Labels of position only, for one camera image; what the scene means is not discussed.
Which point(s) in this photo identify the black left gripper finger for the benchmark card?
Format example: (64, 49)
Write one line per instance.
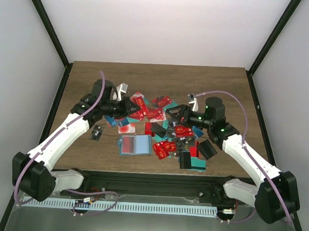
(132, 114)
(130, 105)

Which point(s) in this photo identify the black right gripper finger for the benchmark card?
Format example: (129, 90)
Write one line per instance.
(170, 118)
(179, 109)

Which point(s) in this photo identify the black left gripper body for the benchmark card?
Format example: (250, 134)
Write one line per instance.
(116, 111)

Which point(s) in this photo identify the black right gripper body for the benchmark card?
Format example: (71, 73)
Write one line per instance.
(194, 121)

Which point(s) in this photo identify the blue leather card holder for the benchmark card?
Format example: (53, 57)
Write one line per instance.
(142, 145)

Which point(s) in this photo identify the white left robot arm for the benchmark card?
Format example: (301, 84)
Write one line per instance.
(33, 172)

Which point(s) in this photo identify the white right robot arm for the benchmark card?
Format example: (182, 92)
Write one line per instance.
(273, 194)

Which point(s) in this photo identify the white red circle card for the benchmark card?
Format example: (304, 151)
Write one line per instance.
(130, 128)

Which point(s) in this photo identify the red vip card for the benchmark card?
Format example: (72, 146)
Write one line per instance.
(164, 149)
(161, 101)

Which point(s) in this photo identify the glossy red card back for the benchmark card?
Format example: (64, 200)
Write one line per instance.
(148, 129)

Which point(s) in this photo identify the small black card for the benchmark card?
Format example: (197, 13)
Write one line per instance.
(97, 131)

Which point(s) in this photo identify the red VIP card centre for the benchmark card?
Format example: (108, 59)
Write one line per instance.
(164, 149)

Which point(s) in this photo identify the teal card with stripe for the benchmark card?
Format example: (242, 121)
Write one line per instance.
(198, 164)

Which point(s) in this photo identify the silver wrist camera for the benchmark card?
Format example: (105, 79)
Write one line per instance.
(193, 102)
(121, 90)

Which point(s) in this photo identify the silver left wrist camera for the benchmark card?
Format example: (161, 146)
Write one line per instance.
(121, 90)

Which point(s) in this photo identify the black aluminium frame rail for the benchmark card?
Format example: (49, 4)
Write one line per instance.
(206, 189)

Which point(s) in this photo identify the light blue slotted rail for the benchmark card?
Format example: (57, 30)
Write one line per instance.
(189, 210)

